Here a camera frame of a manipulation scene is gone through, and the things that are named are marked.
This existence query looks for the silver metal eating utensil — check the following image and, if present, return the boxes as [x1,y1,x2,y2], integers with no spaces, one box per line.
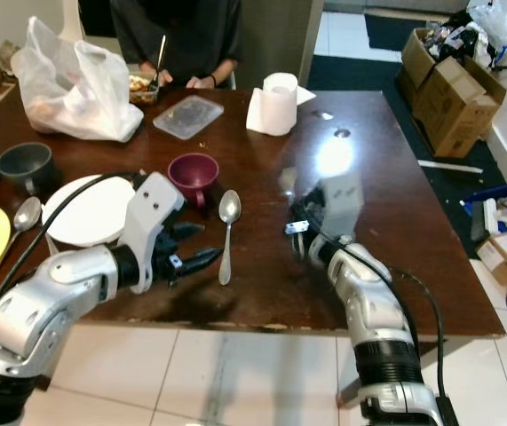
[154,35,168,87]

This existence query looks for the person's left hand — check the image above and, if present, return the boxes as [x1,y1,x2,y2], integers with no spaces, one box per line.
[186,75,217,90]

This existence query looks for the person's right hand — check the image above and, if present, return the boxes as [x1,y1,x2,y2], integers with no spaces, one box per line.
[130,64,166,89]

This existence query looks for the silver metal spoon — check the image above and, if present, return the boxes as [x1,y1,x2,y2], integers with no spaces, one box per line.
[0,196,43,299]
[217,189,243,287]

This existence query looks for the maroon cup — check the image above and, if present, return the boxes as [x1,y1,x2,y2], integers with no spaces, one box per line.
[167,153,221,212]

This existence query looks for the white round plate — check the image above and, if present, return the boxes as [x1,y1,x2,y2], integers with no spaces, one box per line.
[42,174,143,249]

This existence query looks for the white toilet paper roll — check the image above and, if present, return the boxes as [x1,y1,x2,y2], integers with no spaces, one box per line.
[244,73,318,138]

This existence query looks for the clear plastic container lid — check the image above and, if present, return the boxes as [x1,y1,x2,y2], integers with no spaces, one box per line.
[153,95,226,141]

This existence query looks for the black floor mat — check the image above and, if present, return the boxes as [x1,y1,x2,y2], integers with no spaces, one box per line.
[306,55,409,94]
[364,11,423,52]

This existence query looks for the white stick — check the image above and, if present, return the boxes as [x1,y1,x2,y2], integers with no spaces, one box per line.
[417,159,485,175]

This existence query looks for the dark wooden table leg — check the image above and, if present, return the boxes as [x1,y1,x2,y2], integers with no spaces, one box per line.
[336,351,369,409]

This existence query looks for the dark grey cup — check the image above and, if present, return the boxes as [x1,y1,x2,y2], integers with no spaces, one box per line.
[0,142,57,196]

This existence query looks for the grey door panel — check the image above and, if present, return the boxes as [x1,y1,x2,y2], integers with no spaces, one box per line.
[235,0,325,90]

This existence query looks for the blue plastic crate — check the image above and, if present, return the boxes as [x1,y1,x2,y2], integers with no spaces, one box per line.
[460,184,507,236]

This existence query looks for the white plastic bag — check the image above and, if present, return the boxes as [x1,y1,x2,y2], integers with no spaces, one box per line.
[10,16,146,144]

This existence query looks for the large brown cardboard box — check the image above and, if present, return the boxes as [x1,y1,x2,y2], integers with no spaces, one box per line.
[400,27,507,159]

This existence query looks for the brown cardboard parcel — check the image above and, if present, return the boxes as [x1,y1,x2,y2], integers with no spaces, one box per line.
[475,228,507,287]

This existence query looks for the person torso in dark shirt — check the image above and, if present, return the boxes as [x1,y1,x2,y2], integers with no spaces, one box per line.
[109,0,243,90]

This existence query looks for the dark crumpled wrappers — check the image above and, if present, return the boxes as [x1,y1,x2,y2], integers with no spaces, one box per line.
[422,20,480,63]

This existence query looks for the clear plastic rubbish bag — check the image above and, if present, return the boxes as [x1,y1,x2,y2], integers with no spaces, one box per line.
[464,0,507,56]

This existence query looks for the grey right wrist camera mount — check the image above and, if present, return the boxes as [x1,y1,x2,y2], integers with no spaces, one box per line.
[313,173,368,242]

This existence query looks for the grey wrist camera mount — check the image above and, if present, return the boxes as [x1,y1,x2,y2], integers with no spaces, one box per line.
[118,172,186,260]
[313,173,368,242]

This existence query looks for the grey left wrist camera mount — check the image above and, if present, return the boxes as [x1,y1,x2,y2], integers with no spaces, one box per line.
[118,172,186,260]

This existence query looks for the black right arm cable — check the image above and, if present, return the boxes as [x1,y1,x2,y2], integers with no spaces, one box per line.
[342,244,448,400]

